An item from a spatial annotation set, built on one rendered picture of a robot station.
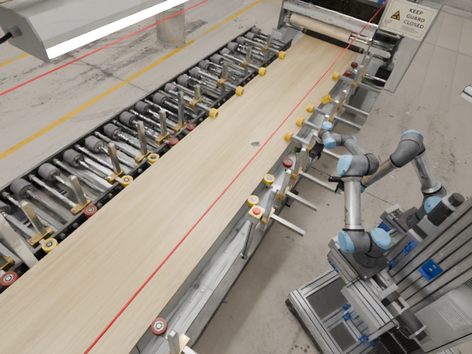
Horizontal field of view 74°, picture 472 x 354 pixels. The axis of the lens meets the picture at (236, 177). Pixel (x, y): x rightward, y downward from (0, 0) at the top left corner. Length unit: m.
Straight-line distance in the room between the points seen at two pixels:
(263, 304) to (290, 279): 0.35
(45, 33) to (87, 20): 0.09
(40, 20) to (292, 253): 2.77
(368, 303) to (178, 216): 1.25
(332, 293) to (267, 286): 0.54
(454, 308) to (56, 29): 1.93
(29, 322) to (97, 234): 0.55
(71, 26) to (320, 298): 2.49
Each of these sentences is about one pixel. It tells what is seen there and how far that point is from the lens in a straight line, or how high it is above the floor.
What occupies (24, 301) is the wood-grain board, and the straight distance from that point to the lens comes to 2.05.
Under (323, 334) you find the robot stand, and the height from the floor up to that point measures 0.23.
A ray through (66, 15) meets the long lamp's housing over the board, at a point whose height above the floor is 2.37.
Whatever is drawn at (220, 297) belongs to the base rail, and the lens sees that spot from 2.08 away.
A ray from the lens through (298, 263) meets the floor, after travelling 3.09.
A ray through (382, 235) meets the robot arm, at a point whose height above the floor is 1.27.
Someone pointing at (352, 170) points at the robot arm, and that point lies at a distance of 1.82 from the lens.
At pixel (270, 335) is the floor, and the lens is 2.79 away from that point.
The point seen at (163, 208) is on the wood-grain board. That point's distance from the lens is 2.15.
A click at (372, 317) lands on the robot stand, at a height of 0.95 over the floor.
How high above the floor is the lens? 2.65
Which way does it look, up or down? 48 degrees down
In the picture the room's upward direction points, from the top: 9 degrees clockwise
